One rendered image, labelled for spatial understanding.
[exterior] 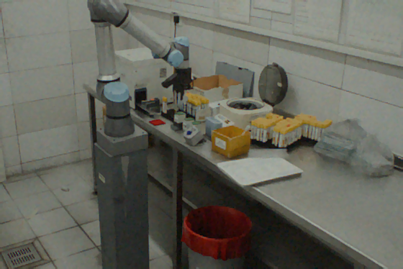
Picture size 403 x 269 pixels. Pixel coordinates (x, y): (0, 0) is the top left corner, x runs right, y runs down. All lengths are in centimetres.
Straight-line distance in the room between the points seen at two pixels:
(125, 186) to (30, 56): 187
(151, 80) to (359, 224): 154
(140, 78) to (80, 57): 133
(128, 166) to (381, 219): 114
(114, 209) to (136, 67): 87
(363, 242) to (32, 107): 296
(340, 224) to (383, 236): 14
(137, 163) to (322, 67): 103
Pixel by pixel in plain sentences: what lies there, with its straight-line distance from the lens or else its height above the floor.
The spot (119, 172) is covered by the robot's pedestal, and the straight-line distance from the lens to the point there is 241.
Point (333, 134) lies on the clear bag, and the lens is 241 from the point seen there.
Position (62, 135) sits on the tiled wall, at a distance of 431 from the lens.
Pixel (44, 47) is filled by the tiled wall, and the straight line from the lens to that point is 407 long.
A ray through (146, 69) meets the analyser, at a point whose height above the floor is 111.
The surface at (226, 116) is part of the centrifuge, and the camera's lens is 267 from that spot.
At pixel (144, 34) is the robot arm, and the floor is 142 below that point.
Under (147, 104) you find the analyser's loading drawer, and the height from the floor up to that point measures 94.
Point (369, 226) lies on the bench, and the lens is 194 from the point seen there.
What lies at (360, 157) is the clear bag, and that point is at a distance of 234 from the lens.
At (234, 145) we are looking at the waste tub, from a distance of 233.
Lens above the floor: 184
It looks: 24 degrees down
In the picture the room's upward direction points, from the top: 1 degrees counter-clockwise
